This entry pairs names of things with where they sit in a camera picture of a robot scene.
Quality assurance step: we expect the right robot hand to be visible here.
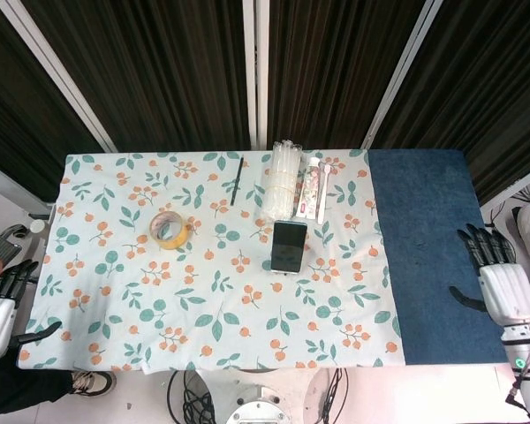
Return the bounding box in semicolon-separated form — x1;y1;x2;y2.
449;223;530;329

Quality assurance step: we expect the beige and black sneaker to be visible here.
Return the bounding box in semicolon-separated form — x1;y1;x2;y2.
70;369;117;398

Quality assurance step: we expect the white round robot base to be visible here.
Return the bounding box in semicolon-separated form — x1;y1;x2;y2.
224;382;292;424

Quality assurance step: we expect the pink toothbrush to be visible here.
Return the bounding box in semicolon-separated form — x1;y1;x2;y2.
316;159;332;225

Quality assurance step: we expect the yellow packing tape roll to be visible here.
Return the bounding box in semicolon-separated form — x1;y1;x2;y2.
148;210;193;251

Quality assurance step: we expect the fruit and leaf print tablecloth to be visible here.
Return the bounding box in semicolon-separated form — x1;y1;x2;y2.
16;149;407;371

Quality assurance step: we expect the person leg in black trousers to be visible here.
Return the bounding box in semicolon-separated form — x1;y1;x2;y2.
0;348;79;420

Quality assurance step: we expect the blue fabric mat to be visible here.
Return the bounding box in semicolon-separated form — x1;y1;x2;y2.
367;148;511;367

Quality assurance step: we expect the black pencil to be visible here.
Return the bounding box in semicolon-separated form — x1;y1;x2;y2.
230;156;246;207

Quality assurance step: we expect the floral toothpaste tube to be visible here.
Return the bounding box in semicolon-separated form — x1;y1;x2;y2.
294;156;324;220

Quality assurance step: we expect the black smartphone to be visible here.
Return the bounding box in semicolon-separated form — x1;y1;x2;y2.
269;219;309;275

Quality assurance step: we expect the bundle of clear plastic tubes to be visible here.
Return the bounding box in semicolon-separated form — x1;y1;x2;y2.
259;139;304;222

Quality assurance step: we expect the black cable bundle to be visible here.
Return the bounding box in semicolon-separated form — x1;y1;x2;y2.
166;369;224;424

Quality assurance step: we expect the white partition frame post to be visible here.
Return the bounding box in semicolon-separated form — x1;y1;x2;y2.
0;0;117;154
242;0;271;150
360;0;443;151

